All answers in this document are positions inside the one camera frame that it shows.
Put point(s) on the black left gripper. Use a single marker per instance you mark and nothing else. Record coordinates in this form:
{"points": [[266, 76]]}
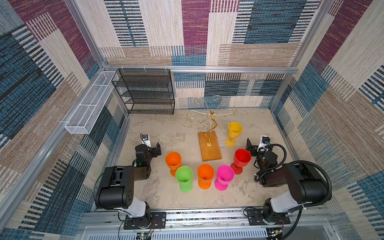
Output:
{"points": [[153, 153]]}

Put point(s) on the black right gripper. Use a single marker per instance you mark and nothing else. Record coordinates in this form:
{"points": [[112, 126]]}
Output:
{"points": [[254, 148]]}

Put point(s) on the red wine glass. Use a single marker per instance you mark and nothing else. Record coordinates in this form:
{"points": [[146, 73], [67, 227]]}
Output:
{"points": [[241, 158]]}

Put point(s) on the orange wine glass front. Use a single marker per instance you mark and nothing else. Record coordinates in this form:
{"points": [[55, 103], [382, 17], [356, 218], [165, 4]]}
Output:
{"points": [[173, 161]]}

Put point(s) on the orange wine glass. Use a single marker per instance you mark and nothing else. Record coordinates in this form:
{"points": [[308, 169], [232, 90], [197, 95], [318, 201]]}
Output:
{"points": [[173, 161], [205, 174]]}

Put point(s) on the yellow wine glass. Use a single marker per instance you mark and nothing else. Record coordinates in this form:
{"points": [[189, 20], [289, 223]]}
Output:
{"points": [[234, 133]]}

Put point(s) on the green wine glass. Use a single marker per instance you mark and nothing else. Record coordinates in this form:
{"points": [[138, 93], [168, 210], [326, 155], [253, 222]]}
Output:
{"points": [[184, 176]]}

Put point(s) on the pink wine glass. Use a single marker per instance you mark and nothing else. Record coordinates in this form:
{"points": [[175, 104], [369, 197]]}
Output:
{"points": [[225, 175]]}

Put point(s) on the orange wine glass back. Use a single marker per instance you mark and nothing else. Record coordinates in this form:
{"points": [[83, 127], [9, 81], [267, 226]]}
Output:
{"points": [[205, 174]]}

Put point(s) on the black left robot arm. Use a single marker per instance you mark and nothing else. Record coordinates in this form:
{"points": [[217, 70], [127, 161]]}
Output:
{"points": [[116, 188]]}

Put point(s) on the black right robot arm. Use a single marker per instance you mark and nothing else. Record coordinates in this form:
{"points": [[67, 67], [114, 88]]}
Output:
{"points": [[308, 184]]}

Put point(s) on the black mesh shelf rack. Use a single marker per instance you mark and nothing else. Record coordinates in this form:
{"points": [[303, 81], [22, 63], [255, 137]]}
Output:
{"points": [[145, 91]]}

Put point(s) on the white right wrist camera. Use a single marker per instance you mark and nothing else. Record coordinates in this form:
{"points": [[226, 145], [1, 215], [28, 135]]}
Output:
{"points": [[264, 142]]}

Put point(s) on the gold wire wine glass rack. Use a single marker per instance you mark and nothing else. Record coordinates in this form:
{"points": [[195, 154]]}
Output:
{"points": [[210, 149]]}

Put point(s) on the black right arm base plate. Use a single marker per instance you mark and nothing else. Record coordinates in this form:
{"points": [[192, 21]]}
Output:
{"points": [[259, 217]]}

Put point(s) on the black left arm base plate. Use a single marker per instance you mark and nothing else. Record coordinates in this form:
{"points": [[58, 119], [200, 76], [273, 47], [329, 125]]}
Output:
{"points": [[157, 219]]}

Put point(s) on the white mesh wall basket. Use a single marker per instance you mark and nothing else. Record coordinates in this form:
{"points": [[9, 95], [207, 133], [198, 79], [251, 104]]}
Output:
{"points": [[86, 114]]}

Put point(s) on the aluminium front rail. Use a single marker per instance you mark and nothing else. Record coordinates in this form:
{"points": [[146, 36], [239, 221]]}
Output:
{"points": [[209, 224]]}

